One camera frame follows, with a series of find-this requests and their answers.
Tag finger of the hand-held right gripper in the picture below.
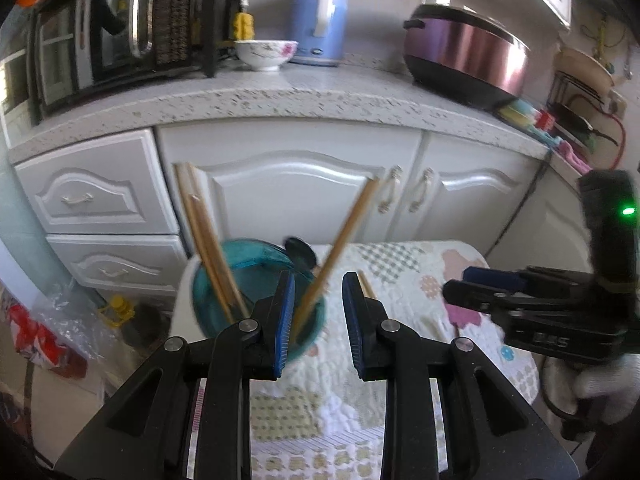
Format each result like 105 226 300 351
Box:
442 280 531 322
462 266 596 292

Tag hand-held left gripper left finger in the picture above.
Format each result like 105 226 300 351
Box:
52 270 297 480

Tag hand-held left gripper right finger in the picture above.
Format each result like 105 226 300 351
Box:
341 270 576 480

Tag teal lid floral utensil holder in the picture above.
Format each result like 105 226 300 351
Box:
172 239 329 361

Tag long wooden chopstick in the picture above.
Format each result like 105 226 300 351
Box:
291 177 382 337

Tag person's right hand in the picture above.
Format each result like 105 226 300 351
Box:
572 355 640 427

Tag patchwork quilted mat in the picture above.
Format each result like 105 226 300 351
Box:
250 240 542 480

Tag white corner cabinet door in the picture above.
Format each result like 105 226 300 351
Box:
490 170 601 273

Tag pink cloth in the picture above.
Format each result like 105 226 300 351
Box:
555 140 594 174

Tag blue cleaning cloth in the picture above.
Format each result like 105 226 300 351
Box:
525 125 561 146

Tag yellow green sponge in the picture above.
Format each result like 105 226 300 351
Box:
497 98 539 129

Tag yellow plastic object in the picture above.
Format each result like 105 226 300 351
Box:
97 294 136 329

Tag white drawer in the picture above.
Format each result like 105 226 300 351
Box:
14 129 181 237
46 234 195 302

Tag red rimmed cutting board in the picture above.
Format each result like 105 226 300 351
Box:
590 104 629 171

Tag clear plastic bag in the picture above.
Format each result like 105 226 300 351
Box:
29 279 122 362

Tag rose metallic rice cooker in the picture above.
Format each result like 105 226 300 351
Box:
402 4 532 111

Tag cream stacked bowls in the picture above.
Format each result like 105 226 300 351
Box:
555 47 616 91

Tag speckled stone countertop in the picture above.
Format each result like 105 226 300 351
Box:
7 62 601 196

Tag red white plastic bag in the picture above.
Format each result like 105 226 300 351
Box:
4 302 77 377

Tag yellow green hanging tool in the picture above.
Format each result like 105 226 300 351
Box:
582 14 629 77

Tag white floral bowl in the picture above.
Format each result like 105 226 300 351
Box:
234 40 300 72

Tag blue electric kettle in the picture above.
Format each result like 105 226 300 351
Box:
290 0 350 68

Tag yellow bottle brush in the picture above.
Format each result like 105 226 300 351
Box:
232 0 257 44

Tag black microwave oven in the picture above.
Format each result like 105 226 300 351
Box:
27 0 226 117

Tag black power cable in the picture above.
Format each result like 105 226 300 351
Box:
487 157 549 257

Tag metal cabinet door handle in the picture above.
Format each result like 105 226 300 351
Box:
408 168 435 213
377 165 403 214

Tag black wire dish rack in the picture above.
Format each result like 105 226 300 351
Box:
547 72 614 147

